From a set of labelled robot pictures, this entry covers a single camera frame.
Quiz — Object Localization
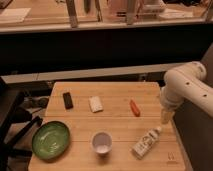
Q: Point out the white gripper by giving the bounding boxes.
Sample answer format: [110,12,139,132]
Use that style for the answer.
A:
[159,86,183,124]

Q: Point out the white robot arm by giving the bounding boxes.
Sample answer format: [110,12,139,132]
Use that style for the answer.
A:
[159,61,213,124]

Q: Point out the white plastic bottle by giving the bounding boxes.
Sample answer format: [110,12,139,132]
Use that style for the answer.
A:
[132,127,162,159]

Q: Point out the white cup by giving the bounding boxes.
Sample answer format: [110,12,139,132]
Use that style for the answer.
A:
[91,132,112,156]

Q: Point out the black rectangular block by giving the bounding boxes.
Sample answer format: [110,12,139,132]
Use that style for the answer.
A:
[63,92,73,109]

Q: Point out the green bowl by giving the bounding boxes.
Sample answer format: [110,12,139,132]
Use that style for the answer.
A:
[32,121,71,160]

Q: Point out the metal table leg left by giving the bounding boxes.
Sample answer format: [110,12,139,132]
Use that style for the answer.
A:
[66,0,78,28]

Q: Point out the black office chair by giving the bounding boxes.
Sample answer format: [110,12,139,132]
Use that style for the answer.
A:
[0,76,43,171]

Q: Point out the white paper sheet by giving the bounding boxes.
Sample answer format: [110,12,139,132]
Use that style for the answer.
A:
[0,8,30,24]

